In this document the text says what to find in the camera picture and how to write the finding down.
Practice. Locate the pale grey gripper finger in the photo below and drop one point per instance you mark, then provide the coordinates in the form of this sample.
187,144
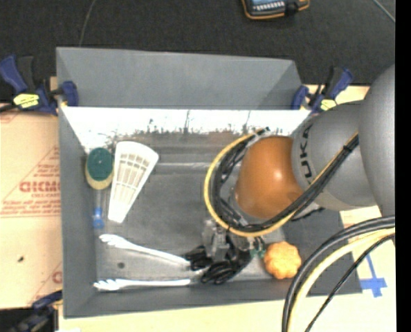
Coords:
221,247
208,237

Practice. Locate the orange toy pumpkin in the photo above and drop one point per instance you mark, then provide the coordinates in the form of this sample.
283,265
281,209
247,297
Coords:
282,259

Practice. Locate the grey metal bin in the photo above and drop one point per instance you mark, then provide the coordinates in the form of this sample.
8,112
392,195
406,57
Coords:
178,199

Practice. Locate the white plastic fan-shaped strainer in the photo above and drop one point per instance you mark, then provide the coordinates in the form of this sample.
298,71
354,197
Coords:
131,175

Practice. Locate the green and yellow dish brush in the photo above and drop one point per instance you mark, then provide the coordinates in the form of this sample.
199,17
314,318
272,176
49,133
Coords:
99,166

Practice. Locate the brown cardboard board red print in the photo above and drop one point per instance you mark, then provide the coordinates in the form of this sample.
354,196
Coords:
25,199

